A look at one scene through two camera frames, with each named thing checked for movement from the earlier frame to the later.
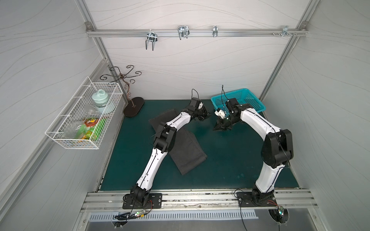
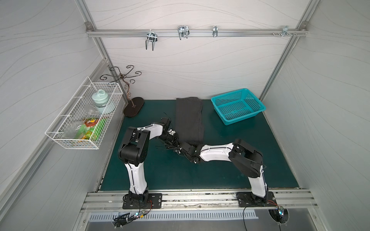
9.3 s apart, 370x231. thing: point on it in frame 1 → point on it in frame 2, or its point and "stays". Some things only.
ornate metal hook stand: x=123 y=76 stays
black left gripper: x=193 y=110 → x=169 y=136
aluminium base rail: x=198 y=201 stays
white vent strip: x=190 y=214 stays
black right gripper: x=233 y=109 → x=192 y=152
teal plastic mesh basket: x=243 y=96 stays
